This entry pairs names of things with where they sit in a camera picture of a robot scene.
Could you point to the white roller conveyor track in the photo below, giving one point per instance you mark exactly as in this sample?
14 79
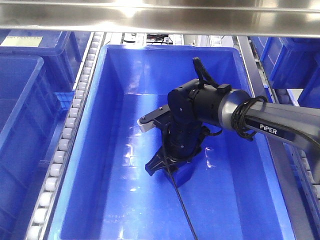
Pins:
40 220

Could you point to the blue plastic bin right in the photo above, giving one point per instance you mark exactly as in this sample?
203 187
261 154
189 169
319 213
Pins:
288 62

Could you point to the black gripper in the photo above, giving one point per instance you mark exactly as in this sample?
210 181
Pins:
182 141

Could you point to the small blue plastic box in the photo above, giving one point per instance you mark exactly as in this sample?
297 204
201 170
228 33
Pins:
182 172

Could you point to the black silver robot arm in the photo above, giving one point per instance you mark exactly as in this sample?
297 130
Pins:
193 106

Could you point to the steel shelf beam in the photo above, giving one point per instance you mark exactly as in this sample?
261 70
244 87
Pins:
277 18

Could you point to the blue plastic bin left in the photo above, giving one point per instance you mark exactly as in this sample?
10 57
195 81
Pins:
29 111

